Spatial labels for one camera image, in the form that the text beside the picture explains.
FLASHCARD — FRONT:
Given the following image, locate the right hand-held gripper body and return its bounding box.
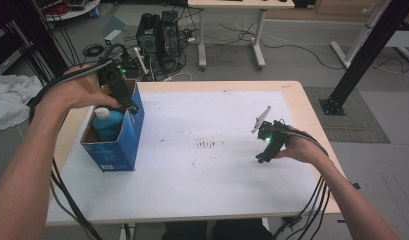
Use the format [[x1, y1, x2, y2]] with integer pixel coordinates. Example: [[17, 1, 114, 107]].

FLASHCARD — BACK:
[[251, 105, 292, 158]]

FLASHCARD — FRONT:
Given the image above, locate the coiled black cable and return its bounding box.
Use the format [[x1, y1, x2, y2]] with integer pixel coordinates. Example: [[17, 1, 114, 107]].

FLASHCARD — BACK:
[[82, 43, 106, 58]]

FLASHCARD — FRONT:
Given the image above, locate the person's left leg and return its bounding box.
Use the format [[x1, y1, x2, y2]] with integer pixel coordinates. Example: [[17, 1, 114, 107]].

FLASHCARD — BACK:
[[161, 220, 208, 240]]

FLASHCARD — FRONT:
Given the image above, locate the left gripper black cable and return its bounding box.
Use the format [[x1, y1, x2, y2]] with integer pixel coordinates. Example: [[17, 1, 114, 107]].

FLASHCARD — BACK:
[[26, 43, 130, 240]]

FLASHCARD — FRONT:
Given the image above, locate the dark metal rack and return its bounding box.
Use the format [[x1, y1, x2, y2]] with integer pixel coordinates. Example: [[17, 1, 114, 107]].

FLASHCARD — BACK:
[[0, 0, 70, 84]]

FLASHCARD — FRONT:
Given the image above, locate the white cloth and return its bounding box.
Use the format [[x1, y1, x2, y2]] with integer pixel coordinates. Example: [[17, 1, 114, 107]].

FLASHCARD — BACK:
[[0, 73, 44, 132]]

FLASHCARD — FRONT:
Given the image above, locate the black computer tower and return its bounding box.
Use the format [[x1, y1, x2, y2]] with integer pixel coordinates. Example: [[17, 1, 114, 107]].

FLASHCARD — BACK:
[[135, 12, 162, 56], [160, 9, 184, 59]]

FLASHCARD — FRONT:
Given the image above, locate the black metal stand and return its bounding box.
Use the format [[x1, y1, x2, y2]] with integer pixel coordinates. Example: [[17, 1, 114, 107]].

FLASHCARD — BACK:
[[319, 0, 409, 117]]

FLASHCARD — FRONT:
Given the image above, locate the person's right leg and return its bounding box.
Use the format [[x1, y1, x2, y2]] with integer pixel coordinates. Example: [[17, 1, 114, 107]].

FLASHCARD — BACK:
[[211, 218, 275, 240]]

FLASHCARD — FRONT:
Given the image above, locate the blue bottle with white cap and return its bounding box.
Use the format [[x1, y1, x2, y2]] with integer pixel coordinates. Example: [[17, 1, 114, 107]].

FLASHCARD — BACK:
[[92, 107, 125, 143]]

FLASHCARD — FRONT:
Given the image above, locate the round white table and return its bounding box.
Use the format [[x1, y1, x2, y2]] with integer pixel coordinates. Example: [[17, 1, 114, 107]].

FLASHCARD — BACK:
[[41, 0, 102, 22]]

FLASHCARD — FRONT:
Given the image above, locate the tangle of floor cables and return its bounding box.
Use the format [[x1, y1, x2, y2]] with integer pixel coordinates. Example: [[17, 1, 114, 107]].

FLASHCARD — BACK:
[[123, 6, 256, 83]]

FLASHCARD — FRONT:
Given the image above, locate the person's left hand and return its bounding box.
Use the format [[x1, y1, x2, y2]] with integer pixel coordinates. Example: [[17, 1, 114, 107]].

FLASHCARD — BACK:
[[36, 64, 121, 112]]

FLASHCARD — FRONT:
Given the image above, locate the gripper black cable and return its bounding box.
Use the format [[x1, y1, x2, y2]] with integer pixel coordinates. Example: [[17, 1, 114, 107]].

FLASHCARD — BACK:
[[273, 130, 331, 240], [26, 43, 130, 240]]

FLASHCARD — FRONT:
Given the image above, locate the white metal stand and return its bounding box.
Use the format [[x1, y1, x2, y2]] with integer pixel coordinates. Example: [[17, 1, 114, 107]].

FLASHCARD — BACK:
[[330, 0, 409, 69]]

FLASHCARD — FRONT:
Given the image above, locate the long black floor cable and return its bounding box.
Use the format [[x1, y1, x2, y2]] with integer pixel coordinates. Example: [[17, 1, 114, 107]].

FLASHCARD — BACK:
[[219, 21, 347, 72]]

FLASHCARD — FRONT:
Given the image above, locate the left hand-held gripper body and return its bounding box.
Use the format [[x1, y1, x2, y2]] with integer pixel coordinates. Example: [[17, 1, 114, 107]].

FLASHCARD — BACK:
[[97, 59, 132, 105]]

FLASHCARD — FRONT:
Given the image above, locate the person's right hand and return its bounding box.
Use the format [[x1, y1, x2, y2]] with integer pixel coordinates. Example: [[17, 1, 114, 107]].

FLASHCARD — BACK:
[[275, 125, 328, 165]]

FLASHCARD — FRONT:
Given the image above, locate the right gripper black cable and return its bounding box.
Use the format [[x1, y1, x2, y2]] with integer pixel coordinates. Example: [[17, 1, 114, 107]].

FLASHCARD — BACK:
[[273, 130, 331, 240]]

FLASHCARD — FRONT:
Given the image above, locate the grey floor mat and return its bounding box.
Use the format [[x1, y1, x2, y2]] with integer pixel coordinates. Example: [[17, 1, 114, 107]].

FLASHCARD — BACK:
[[303, 86, 392, 144]]

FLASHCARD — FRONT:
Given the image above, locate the person's leg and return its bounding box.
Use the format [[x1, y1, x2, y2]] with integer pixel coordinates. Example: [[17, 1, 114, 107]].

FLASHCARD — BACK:
[[211, 218, 275, 240], [161, 220, 208, 240]]

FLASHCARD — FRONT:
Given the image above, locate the small white box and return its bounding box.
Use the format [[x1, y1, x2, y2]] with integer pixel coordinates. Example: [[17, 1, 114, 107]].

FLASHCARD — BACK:
[[103, 29, 123, 46]]

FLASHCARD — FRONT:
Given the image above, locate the wooden desk with white legs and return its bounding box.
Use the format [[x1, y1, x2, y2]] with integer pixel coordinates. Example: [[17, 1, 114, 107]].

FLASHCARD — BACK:
[[187, 0, 296, 72]]

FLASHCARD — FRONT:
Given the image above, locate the blue cardboard box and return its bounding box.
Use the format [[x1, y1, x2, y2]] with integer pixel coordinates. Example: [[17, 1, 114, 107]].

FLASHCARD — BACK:
[[80, 79, 146, 173]]

